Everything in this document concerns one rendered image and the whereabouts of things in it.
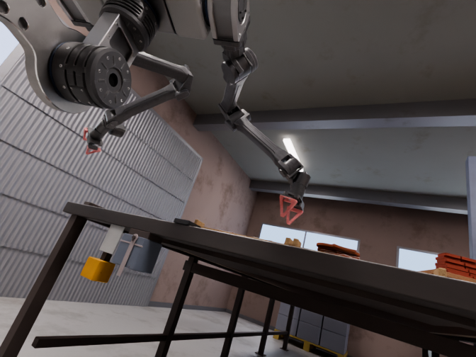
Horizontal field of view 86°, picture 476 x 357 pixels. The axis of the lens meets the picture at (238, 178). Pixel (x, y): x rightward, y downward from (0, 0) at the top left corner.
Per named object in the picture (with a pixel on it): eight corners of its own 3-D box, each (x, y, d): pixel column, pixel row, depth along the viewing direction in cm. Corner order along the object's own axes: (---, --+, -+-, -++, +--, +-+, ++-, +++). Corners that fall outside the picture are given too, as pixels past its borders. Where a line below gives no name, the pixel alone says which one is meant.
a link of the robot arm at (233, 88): (213, 108, 127) (229, 97, 128) (230, 130, 127) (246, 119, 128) (222, 57, 83) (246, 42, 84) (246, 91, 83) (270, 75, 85)
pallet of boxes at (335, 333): (346, 360, 498) (354, 290, 545) (343, 366, 431) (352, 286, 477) (284, 336, 560) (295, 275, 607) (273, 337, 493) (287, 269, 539)
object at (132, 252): (125, 279, 93) (146, 231, 99) (103, 270, 100) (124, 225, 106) (148, 283, 101) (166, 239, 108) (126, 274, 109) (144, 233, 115)
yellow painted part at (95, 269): (91, 280, 102) (117, 224, 111) (78, 275, 107) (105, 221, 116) (108, 283, 108) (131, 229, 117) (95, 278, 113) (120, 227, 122)
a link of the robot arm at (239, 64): (221, 47, 83) (234, 39, 84) (225, 71, 92) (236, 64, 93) (238, 63, 79) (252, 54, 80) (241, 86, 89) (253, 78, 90)
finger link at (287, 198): (293, 223, 98) (302, 201, 100) (289, 217, 92) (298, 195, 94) (277, 217, 101) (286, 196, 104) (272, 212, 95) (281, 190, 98)
